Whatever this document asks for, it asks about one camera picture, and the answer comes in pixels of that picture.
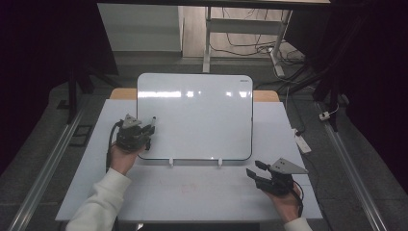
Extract white cabinet panel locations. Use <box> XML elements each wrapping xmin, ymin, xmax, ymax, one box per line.
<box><xmin>97</xmin><ymin>3</ymin><xmax>185</xmax><ymax>53</ymax></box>

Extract black rectangular floor frame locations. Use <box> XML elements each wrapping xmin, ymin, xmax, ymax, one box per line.
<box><xmin>69</xmin><ymin>124</ymin><xmax>94</xmax><ymax>148</ymax></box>

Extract aluminium floor rail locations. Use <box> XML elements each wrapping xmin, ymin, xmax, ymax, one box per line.
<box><xmin>316</xmin><ymin>101</ymin><xmax>390</xmax><ymax>231</ymax></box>
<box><xmin>8</xmin><ymin>105</ymin><xmax>89</xmax><ymax>231</ymax></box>

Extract black metal stand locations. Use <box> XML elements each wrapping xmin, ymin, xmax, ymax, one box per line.
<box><xmin>57</xmin><ymin>64</ymin><xmax>120</xmax><ymax>125</ymax></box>
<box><xmin>277</xmin><ymin>62</ymin><xmax>342</xmax><ymax>133</ymax></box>

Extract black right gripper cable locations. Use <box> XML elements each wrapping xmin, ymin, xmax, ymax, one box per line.
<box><xmin>290</xmin><ymin>180</ymin><xmax>305</xmax><ymax>218</ymax></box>

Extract white whiteboard with dark rim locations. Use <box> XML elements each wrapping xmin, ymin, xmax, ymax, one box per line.
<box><xmin>137</xmin><ymin>72</ymin><xmax>254</xmax><ymax>162</ymax></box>

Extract person's right hand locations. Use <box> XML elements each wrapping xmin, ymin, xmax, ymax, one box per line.
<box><xmin>264</xmin><ymin>184</ymin><xmax>304</xmax><ymax>223</ymax></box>

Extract white power strip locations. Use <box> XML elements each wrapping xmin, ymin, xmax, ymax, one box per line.
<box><xmin>293</xmin><ymin>128</ymin><xmax>313</xmax><ymax>155</ymax></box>

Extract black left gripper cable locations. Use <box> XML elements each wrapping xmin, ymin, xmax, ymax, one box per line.
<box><xmin>105</xmin><ymin>120</ymin><xmax>125</xmax><ymax>174</ymax></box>

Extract black floor cables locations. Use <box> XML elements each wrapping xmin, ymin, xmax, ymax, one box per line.
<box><xmin>210</xmin><ymin>7</ymin><xmax>306</xmax><ymax>59</ymax></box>

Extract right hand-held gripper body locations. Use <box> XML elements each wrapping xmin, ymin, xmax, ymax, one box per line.
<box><xmin>254</xmin><ymin>157</ymin><xmax>310</xmax><ymax>197</ymax></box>

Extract person's left hand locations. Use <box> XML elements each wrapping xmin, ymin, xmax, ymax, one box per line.
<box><xmin>109</xmin><ymin>142</ymin><xmax>146</xmax><ymax>176</ymax></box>

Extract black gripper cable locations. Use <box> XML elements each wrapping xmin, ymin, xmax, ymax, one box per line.
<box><xmin>105</xmin><ymin>120</ymin><xmax>125</xmax><ymax>174</ymax></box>
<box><xmin>290</xmin><ymin>180</ymin><xmax>305</xmax><ymax>218</ymax></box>

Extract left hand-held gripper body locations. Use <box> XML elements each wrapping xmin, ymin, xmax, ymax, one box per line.
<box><xmin>115</xmin><ymin>114</ymin><xmax>152</xmax><ymax>152</ymax></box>

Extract dark curtain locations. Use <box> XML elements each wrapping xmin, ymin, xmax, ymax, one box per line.
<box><xmin>284</xmin><ymin>0</ymin><xmax>408</xmax><ymax>186</ymax></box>
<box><xmin>0</xmin><ymin>0</ymin><xmax>119</xmax><ymax>176</ymax></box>

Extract white metal desk frame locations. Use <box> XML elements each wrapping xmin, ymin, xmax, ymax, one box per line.
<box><xmin>202</xmin><ymin>6</ymin><xmax>293</xmax><ymax>78</ymax></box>

